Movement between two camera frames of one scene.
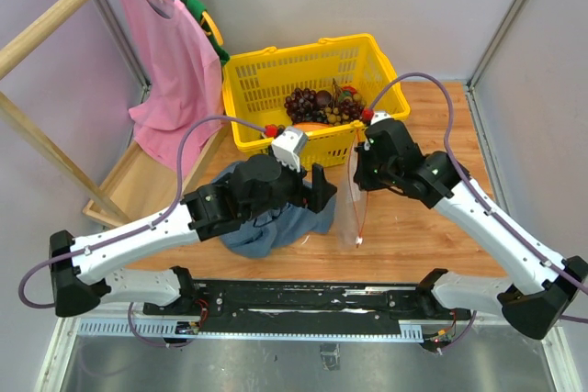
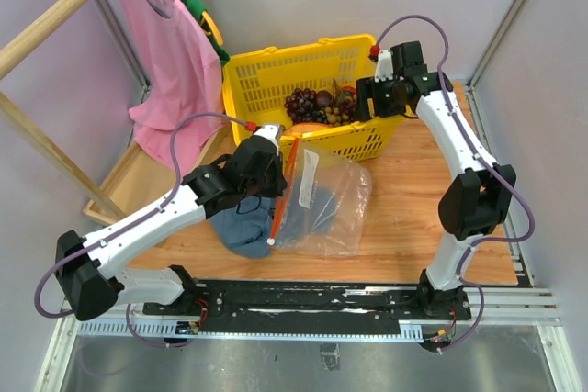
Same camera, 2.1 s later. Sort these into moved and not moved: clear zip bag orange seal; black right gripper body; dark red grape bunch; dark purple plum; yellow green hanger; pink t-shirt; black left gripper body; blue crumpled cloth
Moved: black right gripper body; black left gripper body; clear zip bag orange seal
Not moved: yellow green hanger; dark red grape bunch; blue crumpled cloth; pink t-shirt; dark purple plum
